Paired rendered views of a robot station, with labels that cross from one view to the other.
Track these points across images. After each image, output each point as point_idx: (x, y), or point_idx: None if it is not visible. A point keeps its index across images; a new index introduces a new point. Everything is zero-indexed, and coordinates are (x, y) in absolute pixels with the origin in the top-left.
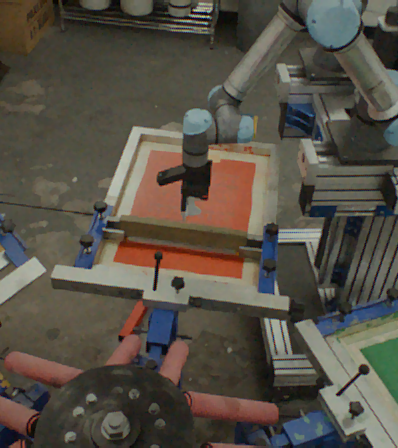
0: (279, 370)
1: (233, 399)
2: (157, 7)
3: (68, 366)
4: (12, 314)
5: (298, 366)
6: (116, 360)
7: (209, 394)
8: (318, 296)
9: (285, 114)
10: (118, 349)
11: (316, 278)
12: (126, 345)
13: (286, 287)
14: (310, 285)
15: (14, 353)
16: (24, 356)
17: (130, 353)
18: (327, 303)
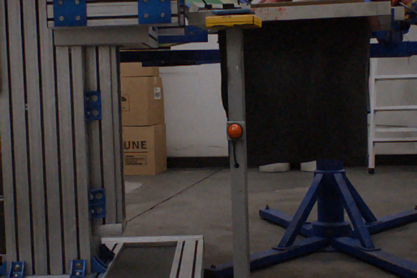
0: (197, 236)
1: None
2: None
3: None
4: None
5: (174, 237)
6: None
7: None
8: (113, 269)
9: None
10: None
11: (125, 221)
12: None
13: (156, 272)
14: (118, 274)
15: None
16: None
17: None
18: (109, 254)
